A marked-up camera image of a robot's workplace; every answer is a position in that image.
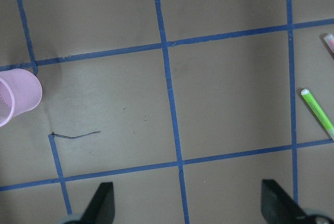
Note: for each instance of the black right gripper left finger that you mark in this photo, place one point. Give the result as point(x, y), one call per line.
point(101, 208)

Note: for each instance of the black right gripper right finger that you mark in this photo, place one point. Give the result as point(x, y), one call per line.
point(277, 206)

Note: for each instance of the pink highlighter pen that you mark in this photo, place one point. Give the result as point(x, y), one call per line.
point(329, 40)

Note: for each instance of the pink mesh cup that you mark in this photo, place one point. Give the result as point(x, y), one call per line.
point(21, 92)

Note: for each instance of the green highlighter pen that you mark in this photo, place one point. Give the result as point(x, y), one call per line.
point(317, 111)

